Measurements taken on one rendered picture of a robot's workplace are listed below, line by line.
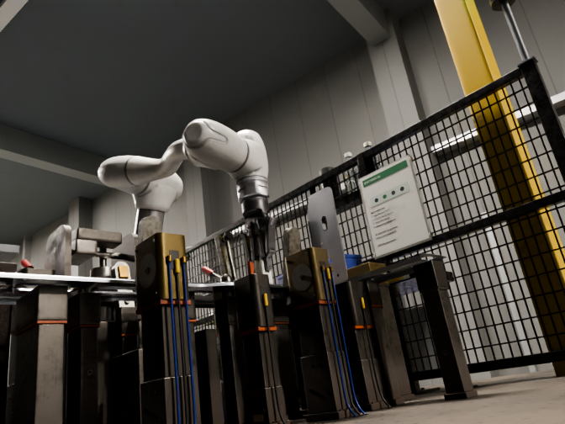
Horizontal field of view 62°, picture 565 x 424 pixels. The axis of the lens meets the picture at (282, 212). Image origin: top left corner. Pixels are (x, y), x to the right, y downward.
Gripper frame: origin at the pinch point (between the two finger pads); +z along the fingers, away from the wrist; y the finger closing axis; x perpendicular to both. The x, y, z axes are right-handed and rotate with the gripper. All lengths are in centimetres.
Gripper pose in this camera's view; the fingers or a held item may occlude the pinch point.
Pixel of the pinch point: (263, 272)
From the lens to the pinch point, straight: 125.8
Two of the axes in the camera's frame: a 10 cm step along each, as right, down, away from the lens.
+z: 1.4, 9.3, -3.5
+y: 6.8, -3.5, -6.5
